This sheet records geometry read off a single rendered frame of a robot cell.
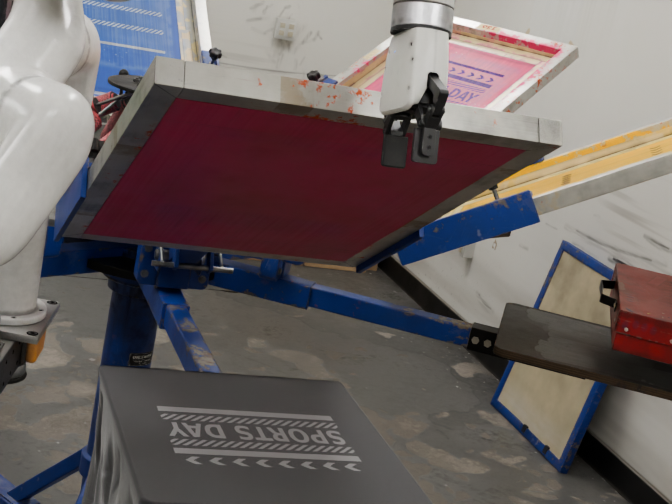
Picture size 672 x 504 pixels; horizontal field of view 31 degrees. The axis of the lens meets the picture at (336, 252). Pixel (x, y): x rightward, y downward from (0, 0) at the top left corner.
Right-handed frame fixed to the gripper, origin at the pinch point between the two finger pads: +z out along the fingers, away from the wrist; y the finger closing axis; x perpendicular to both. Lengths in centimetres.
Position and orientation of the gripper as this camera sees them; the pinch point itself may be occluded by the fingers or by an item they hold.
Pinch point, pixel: (408, 157)
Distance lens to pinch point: 145.5
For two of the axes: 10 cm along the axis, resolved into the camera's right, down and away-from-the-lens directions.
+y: 3.5, 0.1, -9.4
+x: 9.3, 1.0, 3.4
